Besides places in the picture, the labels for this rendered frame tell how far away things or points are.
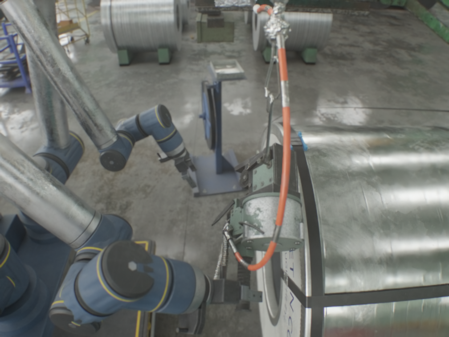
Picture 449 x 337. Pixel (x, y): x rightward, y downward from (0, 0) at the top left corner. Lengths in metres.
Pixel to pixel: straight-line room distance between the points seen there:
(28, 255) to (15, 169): 0.96
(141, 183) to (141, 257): 2.51
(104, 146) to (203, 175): 1.90
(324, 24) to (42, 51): 5.21
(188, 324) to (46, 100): 1.14
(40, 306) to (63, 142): 0.74
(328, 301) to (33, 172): 0.77
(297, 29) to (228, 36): 4.12
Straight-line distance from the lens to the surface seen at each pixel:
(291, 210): 0.72
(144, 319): 1.80
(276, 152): 0.78
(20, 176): 0.72
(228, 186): 2.93
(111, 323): 1.83
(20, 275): 1.29
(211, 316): 2.15
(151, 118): 1.34
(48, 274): 1.53
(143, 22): 5.79
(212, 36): 1.77
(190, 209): 2.74
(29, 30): 1.18
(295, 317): 1.02
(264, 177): 0.76
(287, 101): 0.54
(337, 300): 0.91
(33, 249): 1.66
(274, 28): 0.60
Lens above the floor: 1.93
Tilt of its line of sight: 38 degrees down
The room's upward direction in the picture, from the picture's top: straight up
